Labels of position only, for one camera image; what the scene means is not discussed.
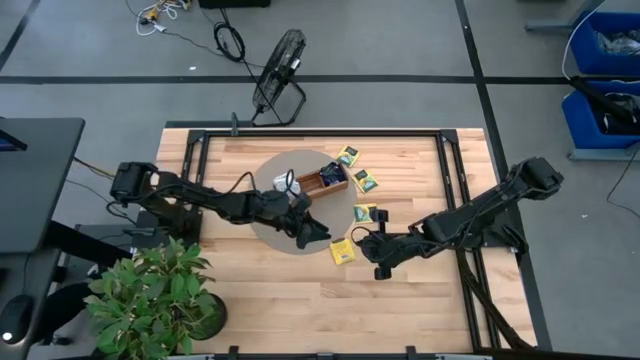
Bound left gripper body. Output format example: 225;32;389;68
283;192;317;250

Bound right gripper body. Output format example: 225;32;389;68
359;208;404;281

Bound green yellow tea packet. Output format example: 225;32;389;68
352;202;379;225
352;168;380;194
335;145;362;169

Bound wooden three-compartment tea box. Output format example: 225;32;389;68
294;161;350;200

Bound round grey mat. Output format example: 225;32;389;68
248;149;359;256

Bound black plant pot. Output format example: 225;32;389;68
192;293;229;341

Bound black floor fan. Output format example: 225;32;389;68
251;28;308;128

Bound green leafy plant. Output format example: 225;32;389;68
83;236;219;360

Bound black floor box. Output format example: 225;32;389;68
198;0;272;10

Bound blue storage bin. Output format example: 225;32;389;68
561;79;640;150
569;10;640;76

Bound black desk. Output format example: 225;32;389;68
0;117;86;360

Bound black computer mouse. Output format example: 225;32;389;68
0;294;34;345

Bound black aluminium table frame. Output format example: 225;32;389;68
182;128;531;351

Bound black cable bundle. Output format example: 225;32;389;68
457;244;534;350

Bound coiled black cable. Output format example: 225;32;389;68
213;7;247;64

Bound yellow floor cables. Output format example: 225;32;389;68
73;155;117;180

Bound white cable bundle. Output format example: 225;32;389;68
134;0;191;37

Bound thin white cable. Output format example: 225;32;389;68
561;0;606;81

